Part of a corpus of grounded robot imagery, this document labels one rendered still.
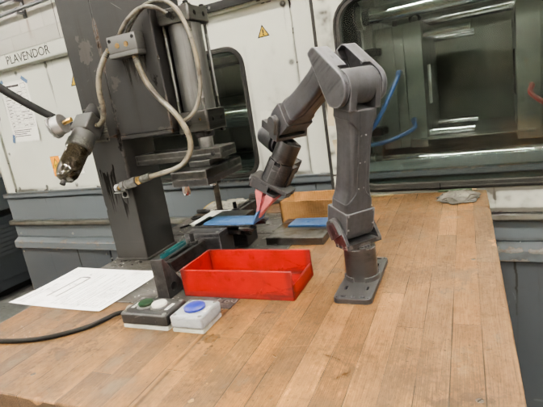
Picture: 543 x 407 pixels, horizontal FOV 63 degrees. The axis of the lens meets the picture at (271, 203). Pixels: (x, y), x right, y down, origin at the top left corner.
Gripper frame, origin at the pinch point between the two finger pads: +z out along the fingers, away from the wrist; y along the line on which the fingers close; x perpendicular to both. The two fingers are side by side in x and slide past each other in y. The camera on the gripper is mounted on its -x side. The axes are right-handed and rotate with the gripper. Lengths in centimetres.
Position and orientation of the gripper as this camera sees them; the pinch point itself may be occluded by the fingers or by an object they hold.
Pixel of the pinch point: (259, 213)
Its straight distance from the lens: 109.8
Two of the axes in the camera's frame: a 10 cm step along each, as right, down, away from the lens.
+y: -8.6, -4.6, 2.2
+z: -3.6, 8.6, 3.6
